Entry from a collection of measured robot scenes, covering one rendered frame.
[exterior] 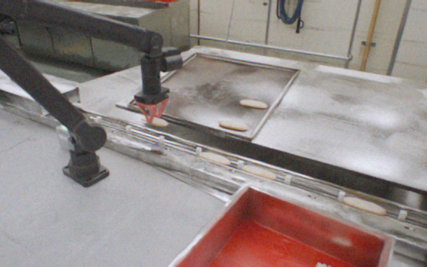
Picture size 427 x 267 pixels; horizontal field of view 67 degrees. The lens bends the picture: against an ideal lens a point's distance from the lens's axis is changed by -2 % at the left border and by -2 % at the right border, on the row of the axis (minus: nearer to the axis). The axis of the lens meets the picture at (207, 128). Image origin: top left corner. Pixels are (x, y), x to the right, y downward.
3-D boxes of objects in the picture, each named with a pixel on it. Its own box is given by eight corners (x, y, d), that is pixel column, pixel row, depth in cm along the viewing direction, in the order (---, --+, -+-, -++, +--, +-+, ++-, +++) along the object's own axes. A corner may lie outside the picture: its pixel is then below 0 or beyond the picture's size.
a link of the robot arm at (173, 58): (135, 32, 95) (150, 37, 89) (168, 27, 101) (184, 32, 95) (138, 72, 100) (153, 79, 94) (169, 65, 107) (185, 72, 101)
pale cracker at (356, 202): (341, 204, 81) (342, 201, 81) (344, 196, 84) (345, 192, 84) (385, 218, 77) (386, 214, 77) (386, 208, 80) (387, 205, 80)
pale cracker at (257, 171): (239, 170, 94) (239, 167, 93) (245, 165, 97) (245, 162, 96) (273, 182, 89) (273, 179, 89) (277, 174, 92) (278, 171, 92)
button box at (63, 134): (59, 156, 111) (53, 127, 105) (78, 145, 117) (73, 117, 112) (76, 163, 107) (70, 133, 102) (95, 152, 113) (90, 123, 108)
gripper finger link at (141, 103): (167, 119, 106) (167, 92, 102) (153, 128, 100) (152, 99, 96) (150, 115, 109) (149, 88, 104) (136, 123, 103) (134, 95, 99)
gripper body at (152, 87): (170, 93, 104) (170, 71, 100) (150, 104, 96) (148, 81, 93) (153, 90, 107) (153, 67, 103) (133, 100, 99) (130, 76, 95)
